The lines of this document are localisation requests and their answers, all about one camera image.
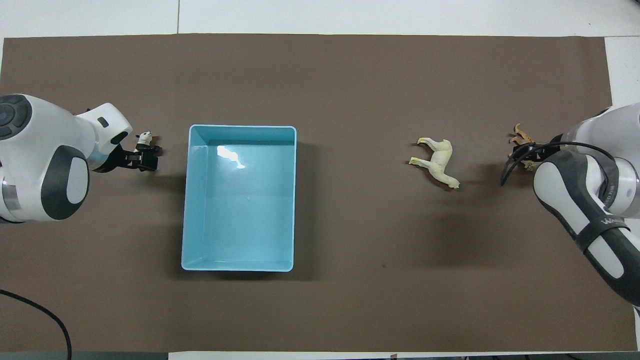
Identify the cream toy horse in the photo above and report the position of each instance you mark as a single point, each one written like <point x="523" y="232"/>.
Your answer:
<point x="440" y="160"/>

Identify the orange toy tiger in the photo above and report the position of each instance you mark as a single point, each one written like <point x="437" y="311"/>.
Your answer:
<point x="521" y="135"/>

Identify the black white toy panda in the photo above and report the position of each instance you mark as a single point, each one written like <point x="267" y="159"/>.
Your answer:
<point x="145" y="137"/>

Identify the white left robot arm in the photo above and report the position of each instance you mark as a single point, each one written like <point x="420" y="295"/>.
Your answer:
<point x="35" y="150"/>

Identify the brown table mat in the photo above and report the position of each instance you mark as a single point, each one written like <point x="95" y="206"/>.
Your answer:
<point x="350" y="300"/>

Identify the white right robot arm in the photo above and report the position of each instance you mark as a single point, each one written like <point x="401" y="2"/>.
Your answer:
<point x="595" y="200"/>

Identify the light blue storage box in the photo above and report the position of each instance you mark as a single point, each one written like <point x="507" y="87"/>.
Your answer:
<point x="240" y="210"/>

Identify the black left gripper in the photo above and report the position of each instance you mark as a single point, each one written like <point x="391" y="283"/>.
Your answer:
<point x="116" y="156"/>

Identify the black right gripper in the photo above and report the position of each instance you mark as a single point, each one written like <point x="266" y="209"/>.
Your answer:
<point x="544" y="151"/>

